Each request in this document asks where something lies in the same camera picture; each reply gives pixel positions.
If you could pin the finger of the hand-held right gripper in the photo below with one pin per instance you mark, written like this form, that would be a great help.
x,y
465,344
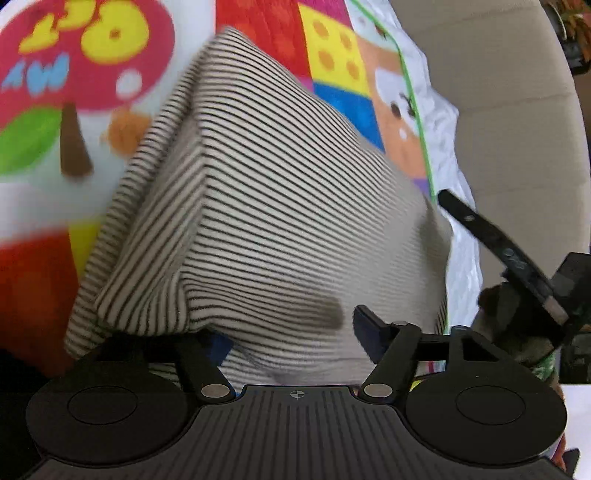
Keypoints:
x,y
501,251

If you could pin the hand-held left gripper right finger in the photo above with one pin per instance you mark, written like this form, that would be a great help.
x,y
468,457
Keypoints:
x,y
369,328

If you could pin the colourful printed play mat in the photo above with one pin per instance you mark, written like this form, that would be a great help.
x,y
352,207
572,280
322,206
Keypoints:
x,y
55,69

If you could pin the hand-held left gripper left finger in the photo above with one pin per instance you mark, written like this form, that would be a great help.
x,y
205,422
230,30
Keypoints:
x,y
205,374

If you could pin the beige striped pants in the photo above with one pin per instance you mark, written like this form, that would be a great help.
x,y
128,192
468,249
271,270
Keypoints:
x,y
277,207

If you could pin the beige padded bed headboard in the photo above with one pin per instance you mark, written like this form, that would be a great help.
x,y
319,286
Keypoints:
x,y
508,115

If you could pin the white quilted mattress cover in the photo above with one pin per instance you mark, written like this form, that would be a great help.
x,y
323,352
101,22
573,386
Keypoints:
x,y
443,120

